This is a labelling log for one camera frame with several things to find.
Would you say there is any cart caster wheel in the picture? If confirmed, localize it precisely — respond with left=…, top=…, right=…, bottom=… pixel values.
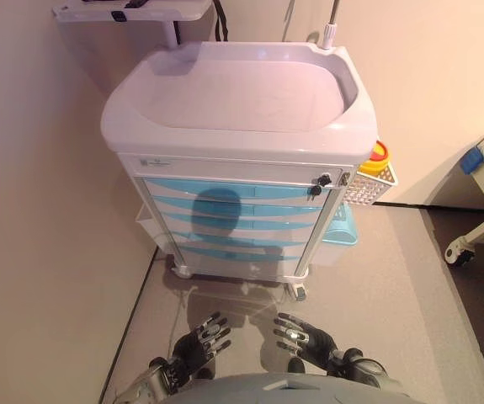
left=288, top=281, right=311, bottom=300

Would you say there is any black drawer key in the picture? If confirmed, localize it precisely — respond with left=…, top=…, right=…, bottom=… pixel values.
left=307, top=173, right=333, bottom=200

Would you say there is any bed caster wheel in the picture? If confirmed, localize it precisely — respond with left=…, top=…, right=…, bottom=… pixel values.
left=443, top=237, right=477, bottom=267

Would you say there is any light blue waste bin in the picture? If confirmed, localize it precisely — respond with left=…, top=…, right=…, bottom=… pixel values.
left=319, top=203, right=360, bottom=247

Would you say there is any blue bed corner bumper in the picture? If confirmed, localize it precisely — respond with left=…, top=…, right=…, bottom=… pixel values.
left=460, top=146, right=484, bottom=173

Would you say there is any white perforated side basket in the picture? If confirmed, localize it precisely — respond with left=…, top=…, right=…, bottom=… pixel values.
left=342, top=162, right=399, bottom=207

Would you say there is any white medical cart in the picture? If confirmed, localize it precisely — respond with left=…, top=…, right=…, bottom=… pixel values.
left=100, top=40, right=378, bottom=291

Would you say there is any white side bin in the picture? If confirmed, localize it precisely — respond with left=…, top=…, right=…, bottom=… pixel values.
left=135, top=202, right=163, bottom=253

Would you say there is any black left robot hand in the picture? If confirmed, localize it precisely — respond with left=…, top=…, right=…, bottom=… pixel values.
left=172, top=311, right=232, bottom=377

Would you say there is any yellow sharps container red lid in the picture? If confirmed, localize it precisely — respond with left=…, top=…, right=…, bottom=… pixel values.
left=358, top=140, right=395, bottom=177

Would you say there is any black cable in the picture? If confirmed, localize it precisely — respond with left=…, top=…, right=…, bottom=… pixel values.
left=211, top=0, right=231, bottom=43

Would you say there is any white drawer with lock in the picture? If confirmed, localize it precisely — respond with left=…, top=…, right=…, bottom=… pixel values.
left=131, top=154, right=343, bottom=189

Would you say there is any white overbed table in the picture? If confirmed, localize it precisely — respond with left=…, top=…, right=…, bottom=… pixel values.
left=51, top=0, right=214, bottom=51

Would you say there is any grey robot torso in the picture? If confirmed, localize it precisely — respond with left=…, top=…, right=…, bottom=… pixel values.
left=169, top=372, right=428, bottom=404

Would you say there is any metal IV pole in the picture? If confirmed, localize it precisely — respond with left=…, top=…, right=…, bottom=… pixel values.
left=319, top=0, right=340, bottom=51

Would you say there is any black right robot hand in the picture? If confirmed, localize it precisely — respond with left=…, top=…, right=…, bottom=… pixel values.
left=273, top=312, right=338, bottom=373

